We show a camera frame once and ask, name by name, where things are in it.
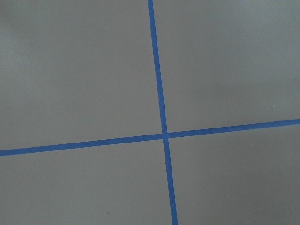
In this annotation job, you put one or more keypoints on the blue tape grid lines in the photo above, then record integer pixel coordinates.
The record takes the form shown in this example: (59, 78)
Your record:
(161, 117)

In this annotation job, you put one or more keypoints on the brown paper table cover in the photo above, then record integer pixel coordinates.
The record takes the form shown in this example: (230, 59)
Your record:
(70, 70)

